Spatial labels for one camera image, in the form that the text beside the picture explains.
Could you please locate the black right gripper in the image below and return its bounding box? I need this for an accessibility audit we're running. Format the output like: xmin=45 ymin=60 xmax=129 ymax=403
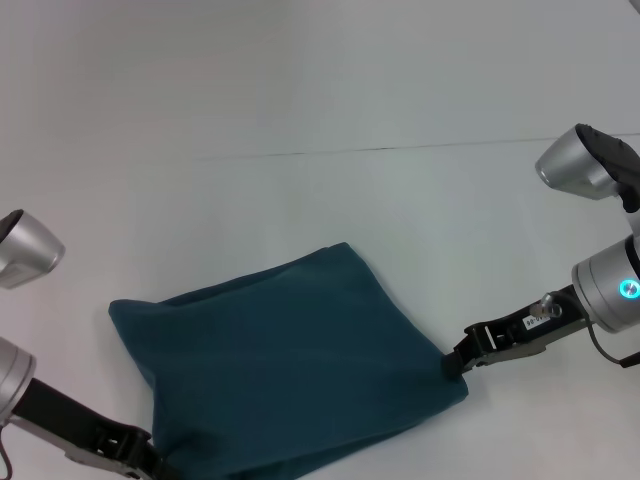
xmin=442 ymin=283 xmax=589 ymax=377

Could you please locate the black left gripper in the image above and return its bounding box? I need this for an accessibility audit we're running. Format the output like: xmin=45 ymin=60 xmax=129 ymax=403
xmin=10 ymin=378 xmax=177 ymax=480

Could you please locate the teal blue shirt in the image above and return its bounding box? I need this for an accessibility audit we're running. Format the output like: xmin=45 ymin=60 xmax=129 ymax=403
xmin=108 ymin=242 xmax=470 ymax=480

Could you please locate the clear right gripper plug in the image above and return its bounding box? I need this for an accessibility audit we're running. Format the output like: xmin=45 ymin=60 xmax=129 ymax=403
xmin=532 ymin=293 xmax=564 ymax=319

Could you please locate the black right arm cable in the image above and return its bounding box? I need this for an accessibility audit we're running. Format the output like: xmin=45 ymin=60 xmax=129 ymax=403
xmin=582 ymin=314 xmax=640 ymax=370

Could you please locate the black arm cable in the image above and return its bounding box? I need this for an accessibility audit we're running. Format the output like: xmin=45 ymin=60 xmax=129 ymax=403
xmin=0 ymin=433 xmax=14 ymax=479
xmin=582 ymin=314 xmax=640 ymax=370

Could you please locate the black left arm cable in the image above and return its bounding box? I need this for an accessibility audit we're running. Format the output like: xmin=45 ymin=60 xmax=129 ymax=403
xmin=0 ymin=433 xmax=14 ymax=479

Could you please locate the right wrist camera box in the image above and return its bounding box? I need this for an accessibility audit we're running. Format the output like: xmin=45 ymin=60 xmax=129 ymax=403
xmin=534 ymin=123 xmax=640 ymax=215

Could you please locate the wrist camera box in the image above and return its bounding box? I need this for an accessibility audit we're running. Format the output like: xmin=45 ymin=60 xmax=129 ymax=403
xmin=0 ymin=209 xmax=67 ymax=290
xmin=534 ymin=123 xmax=640 ymax=215

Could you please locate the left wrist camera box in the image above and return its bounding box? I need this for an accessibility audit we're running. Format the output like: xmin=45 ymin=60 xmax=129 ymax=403
xmin=0 ymin=209 xmax=67 ymax=290

